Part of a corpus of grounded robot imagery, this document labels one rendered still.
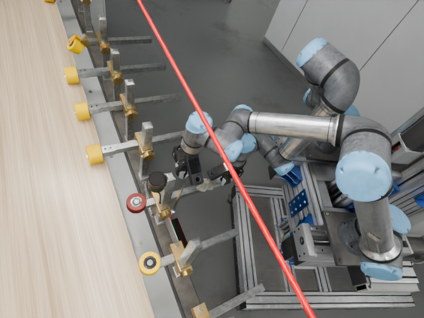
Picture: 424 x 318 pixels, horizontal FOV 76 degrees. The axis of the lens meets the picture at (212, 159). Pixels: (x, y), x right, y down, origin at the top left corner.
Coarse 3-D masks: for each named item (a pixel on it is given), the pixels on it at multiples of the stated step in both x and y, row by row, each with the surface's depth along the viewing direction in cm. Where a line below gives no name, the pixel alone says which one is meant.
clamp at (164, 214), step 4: (152, 192) 119; (152, 196) 120; (156, 196) 119; (156, 200) 118; (156, 204) 117; (156, 208) 118; (168, 208) 117; (156, 212) 120; (160, 212) 115; (164, 212) 116; (168, 212) 117; (160, 216) 116; (164, 216) 116; (168, 216) 118
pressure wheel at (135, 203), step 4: (132, 196) 112; (136, 196) 113; (140, 196) 113; (128, 200) 111; (132, 200) 112; (136, 200) 111; (140, 200) 112; (144, 200) 113; (128, 204) 110; (132, 204) 111; (136, 204) 111; (140, 204) 111; (144, 204) 112; (128, 208) 110; (132, 208) 110; (136, 208) 110; (140, 208) 110; (144, 208) 114; (132, 212) 111; (136, 212) 111; (140, 212) 112
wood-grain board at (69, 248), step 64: (0, 0) 161; (0, 64) 134; (64, 64) 145; (0, 128) 115; (64, 128) 123; (0, 192) 101; (64, 192) 107; (0, 256) 90; (64, 256) 95; (128, 256) 100
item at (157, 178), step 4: (156, 172) 95; (152, 176) 94; (156, 176) 95; (160, 176) 95; (164, 176) 95; (152, 180) 93; (156, 180) 94; (160, 180) 94; (164, 180) 94; (156, 184) 93; (160, 184) 93; (164, 188) 100; (160, 196) 106; (160, 200) 109
